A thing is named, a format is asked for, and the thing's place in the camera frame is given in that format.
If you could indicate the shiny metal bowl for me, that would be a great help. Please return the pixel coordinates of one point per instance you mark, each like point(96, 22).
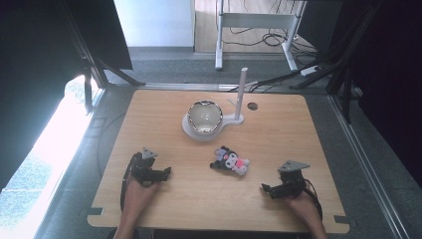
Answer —
point(205, 117)

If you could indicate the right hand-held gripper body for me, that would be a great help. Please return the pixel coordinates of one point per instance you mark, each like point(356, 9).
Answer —
point(292, 181)

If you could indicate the black and pink plush toy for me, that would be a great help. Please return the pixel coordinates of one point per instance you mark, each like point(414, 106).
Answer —
point(230, 161)

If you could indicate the black metal stand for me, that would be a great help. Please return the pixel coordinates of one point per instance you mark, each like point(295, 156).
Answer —
point(341, 66)
point(96, 66)

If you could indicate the white power strip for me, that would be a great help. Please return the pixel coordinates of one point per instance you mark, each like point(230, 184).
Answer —
point(310, 70)

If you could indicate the white metal desk frame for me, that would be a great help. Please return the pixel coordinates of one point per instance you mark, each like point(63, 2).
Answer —
point(255, 20)

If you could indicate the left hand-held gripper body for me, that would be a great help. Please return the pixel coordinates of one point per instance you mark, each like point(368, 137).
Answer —
point(141, 167)

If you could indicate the white stand with pole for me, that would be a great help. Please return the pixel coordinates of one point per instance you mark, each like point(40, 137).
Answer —
point(236, 117)

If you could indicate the person's right hand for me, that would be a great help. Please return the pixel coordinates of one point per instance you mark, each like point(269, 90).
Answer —
point(303, 204)

